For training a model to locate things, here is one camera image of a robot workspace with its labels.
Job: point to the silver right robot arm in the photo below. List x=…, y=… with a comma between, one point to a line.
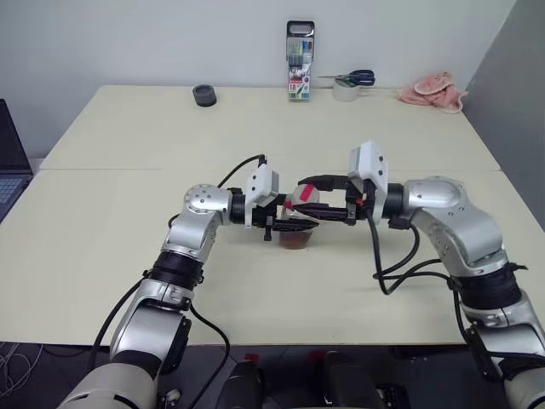
x=464, y=230

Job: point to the pink cloth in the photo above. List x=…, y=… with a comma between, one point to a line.
x=430, y=91

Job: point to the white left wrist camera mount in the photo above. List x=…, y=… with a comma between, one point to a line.
x=262, y=183

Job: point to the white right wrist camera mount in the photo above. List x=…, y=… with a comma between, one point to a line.
x=368, y=164

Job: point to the clear tape roll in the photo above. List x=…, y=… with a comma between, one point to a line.
x=345, y=91

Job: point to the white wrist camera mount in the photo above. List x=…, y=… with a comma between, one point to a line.
x=262, y=183
x=368, y=164

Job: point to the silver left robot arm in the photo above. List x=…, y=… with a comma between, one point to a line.
x=191, y=230

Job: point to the marker pen pack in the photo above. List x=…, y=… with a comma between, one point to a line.
x=300, y=64

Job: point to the dark laptop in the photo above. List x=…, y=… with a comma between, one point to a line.
x=10, y=170

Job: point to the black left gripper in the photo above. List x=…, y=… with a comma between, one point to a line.
x=266, y=217

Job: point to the black tape roll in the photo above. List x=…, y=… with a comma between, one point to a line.
x=204, y=96

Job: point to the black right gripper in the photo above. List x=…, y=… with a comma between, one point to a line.
x=361, y=204

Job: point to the dark rounded shape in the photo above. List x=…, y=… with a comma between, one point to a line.
x=246, y=385

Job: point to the clear glass with brown drink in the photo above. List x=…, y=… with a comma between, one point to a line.
x=296, y=240

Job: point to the red tape strip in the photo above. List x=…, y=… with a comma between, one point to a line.
x=252, y=356

